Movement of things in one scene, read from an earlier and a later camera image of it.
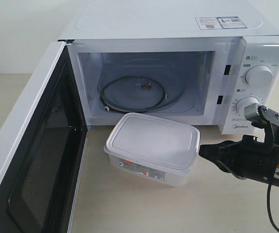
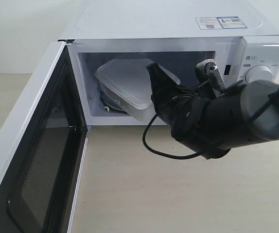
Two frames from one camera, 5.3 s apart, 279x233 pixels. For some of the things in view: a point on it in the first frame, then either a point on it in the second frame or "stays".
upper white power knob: [259, 75] stays
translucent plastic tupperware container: [155, 148] -> [126, 83]
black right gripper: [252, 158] -> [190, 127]
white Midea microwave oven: [210, 58] stays
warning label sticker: [220, 23] stays
